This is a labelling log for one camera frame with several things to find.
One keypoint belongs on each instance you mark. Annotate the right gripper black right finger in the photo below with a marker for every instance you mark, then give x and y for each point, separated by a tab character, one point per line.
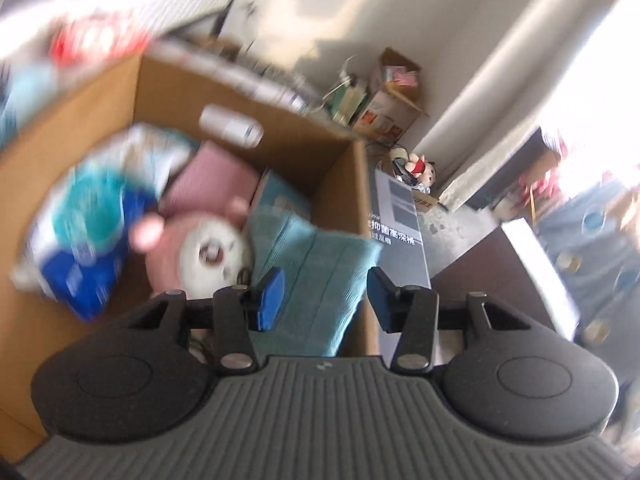
410	311

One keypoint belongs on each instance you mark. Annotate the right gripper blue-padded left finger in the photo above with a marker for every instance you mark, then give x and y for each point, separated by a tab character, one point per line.
239	310

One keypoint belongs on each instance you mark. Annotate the pink plush doll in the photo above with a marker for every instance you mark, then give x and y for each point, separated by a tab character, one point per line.
195	252

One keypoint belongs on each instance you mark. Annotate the teal checked towel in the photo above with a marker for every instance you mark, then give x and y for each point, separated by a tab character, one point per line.
325	277

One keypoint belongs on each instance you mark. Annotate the blue white wipes pack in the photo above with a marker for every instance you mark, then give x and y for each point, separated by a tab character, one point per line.
78	242

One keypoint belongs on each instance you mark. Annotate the pink folded cloth in box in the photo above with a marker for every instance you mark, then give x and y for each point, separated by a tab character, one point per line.
209	183

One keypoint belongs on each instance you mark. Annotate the small figurine toy on floor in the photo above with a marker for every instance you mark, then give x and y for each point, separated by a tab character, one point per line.
419	173

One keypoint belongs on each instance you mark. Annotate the blue hanging organizer with circles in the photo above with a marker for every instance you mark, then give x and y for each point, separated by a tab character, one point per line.
597	259

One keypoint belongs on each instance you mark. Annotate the small cardboard box with clutter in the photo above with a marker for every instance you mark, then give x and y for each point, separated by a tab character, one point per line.
382	106

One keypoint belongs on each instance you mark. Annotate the red tissue pack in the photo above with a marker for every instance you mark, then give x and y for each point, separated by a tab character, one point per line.
97	38

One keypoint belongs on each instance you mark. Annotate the white striped blanket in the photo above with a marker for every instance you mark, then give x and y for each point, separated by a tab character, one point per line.
24	20

